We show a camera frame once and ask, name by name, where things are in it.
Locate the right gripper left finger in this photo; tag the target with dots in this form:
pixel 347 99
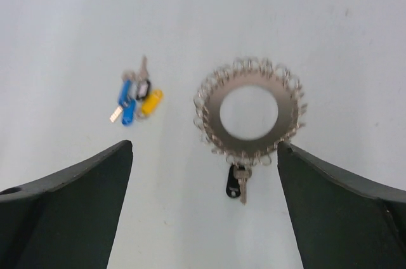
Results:
pixel 67 219

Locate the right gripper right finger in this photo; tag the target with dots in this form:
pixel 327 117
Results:
pixel 341 219

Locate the black key tag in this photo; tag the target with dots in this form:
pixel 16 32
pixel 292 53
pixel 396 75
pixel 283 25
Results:
pixel 142 90
pixel 236 186

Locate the metal disc with keyrings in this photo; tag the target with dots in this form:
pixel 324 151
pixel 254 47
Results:
pixel 246 108

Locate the lower blue key tag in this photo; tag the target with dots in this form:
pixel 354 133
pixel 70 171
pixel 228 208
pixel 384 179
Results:
pixel 128 113

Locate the blue key tag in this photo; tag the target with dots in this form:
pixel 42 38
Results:
pixel 128 113
pixel 124 98

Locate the upper blue key tag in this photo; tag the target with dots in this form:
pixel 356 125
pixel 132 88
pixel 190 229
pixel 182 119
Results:
pixel 124 98

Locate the yellow key tag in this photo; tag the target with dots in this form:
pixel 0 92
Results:
pixel 151 102

